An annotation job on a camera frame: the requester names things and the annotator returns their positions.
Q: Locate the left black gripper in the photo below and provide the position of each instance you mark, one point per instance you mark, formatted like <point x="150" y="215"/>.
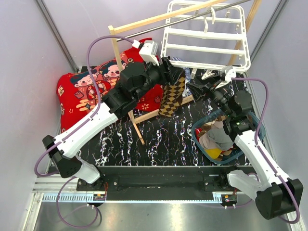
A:
<point x="170" y="71"/>

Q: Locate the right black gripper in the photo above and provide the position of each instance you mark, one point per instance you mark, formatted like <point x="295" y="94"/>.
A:
<point x="209" y="89"/>

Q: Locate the brown argyle sock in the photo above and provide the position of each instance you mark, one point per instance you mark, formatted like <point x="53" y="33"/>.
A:
<point x="172" y="98"/>

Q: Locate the white plastic clip hanger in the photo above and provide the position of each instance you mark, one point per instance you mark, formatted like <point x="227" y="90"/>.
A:
<point x="210" y="38"/>

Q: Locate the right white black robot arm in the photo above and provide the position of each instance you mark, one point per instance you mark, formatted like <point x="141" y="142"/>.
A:
<point x="274" y="193"/>

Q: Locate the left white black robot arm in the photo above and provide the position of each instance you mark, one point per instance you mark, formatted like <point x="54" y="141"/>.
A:
<point x="134" y="82"/>

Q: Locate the blue striped cloth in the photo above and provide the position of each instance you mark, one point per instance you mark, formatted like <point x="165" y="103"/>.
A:
<point x="187" y="92"/>

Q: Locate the grey sock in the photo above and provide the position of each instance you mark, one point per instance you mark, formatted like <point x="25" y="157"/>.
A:
<point x="213" y="136"/>

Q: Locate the clear blue plastic bin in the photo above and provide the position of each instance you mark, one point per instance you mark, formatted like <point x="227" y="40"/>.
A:
<point x="226" y="156"/>

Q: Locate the yellow sock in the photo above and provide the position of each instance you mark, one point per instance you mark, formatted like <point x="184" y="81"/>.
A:
<point x="213" y="153"/>

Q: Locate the red cartoon pillow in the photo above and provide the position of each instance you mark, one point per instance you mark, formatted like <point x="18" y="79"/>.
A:
<point x="77" y="94"/>

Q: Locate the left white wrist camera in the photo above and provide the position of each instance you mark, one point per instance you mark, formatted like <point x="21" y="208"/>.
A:
<point x="147" y="50"/>

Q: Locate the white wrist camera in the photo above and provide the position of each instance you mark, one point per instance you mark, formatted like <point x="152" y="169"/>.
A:
<point x="227" y="74"/>
<point x="147" y="50"/>

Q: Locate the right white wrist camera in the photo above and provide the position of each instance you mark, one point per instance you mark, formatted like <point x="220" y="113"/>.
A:
<point x="227" y="74"/>

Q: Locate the right vertical aluminium post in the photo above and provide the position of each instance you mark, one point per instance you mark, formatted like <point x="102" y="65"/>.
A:
<point x="274" y="17"/>

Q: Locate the vertical aluminium post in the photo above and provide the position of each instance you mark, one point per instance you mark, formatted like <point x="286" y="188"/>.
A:
<point x="274" y="17"/>
<point x="54" y="30"/>

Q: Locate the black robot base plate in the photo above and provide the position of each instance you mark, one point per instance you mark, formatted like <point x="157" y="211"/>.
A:
<point x="119" y="178"/>

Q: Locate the left vertical aluminium post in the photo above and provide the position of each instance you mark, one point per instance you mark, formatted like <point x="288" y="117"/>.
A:
<point x="54" y="30"/>

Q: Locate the aluminium frame rail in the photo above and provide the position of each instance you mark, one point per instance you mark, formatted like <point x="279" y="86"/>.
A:
<point x="53" y="184"/>

